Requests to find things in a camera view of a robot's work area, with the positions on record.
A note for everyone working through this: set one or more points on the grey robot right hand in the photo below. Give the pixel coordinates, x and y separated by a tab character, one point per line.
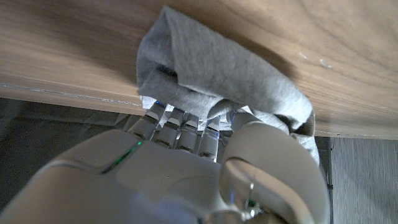
155	180

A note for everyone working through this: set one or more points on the grey cotton shorts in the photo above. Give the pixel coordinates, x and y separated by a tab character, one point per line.
217	62

